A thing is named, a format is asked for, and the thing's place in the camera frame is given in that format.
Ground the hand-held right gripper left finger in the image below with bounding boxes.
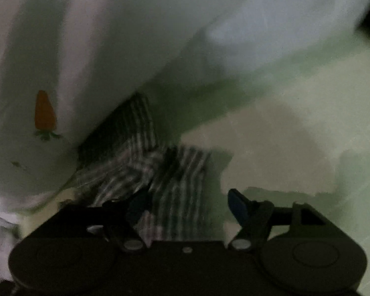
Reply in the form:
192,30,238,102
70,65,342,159
34,192,153,252

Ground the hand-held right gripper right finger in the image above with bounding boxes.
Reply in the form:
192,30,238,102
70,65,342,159
227,189,336,252

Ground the checked button-up shirt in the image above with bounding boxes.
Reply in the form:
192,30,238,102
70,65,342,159
74,92,214,245

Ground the pale pink cloth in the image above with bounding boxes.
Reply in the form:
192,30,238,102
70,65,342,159
0,189,22,286

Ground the white carrot print blanket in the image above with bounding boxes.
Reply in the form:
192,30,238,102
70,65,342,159
0,0,370,215

